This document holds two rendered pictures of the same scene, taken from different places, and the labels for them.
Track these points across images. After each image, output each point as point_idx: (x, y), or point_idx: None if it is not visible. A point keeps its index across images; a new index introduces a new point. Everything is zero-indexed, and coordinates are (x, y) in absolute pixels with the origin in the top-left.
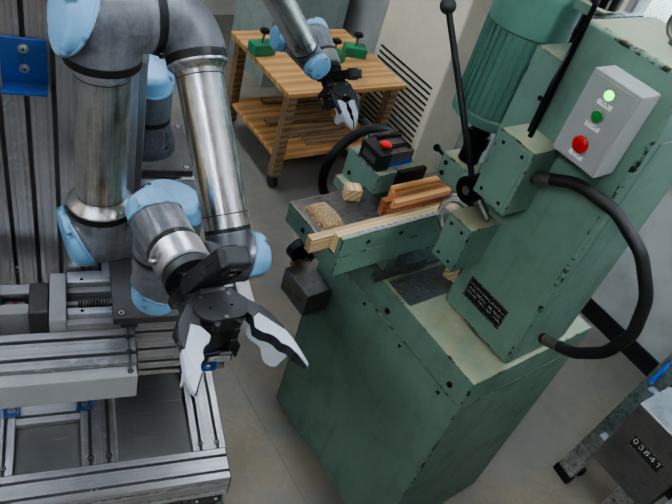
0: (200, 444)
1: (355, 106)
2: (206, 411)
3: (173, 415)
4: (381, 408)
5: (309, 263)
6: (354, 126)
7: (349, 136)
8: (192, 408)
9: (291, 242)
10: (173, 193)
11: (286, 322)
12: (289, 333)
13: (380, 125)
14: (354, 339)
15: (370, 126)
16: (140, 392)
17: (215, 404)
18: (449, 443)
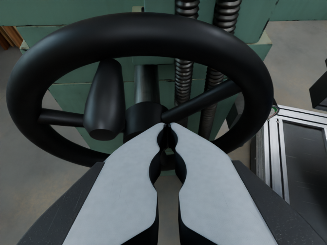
0: (278, 121)
1: (99, 189)
2: (272, 138)
3: (290, 146)
4: None
5: (239, 110)
6: (162, 123)
7: (243, 42)
8: (281, 143)
9: (278, 106)
10: None
11: (158, 238)
12: (162, 225)
13: (99, 16)
14: None
15: (156, 12)
16: (312, 169)
17: (265, 140)
18: None
